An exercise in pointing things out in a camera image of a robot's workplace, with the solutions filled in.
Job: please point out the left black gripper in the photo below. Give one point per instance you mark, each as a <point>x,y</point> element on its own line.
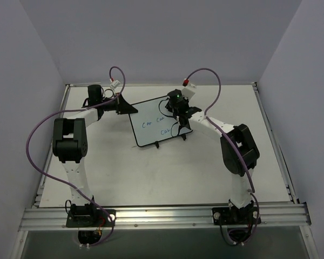
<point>119,104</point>

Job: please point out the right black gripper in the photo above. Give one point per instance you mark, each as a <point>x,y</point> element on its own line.
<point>183,118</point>

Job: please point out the small black-framed whiteboard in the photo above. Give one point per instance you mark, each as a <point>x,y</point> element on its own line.
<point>153,123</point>

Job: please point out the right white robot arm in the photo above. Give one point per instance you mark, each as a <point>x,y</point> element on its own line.
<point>238,148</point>

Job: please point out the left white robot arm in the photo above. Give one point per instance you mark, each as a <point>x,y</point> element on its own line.
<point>70,144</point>

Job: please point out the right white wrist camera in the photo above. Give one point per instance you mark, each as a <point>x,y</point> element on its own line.
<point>188,90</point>

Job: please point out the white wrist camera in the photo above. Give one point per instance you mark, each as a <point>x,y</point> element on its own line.
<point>114,83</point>
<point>188,90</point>

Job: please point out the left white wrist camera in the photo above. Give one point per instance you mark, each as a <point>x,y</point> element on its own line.
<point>114,83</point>

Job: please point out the whiteboard wire stand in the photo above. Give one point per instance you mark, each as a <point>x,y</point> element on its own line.
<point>169,140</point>

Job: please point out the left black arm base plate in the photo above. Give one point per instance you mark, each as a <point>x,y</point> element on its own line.
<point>81,217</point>

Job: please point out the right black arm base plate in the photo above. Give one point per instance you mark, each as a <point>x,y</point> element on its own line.
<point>228,216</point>

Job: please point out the aluminium right side rail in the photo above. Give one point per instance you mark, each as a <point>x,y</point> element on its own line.
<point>276,148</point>

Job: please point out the aluminium rail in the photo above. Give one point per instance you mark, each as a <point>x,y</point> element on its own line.
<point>276,148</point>
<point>275,214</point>

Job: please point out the aluminium front rail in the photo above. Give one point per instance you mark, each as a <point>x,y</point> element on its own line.
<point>275,214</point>

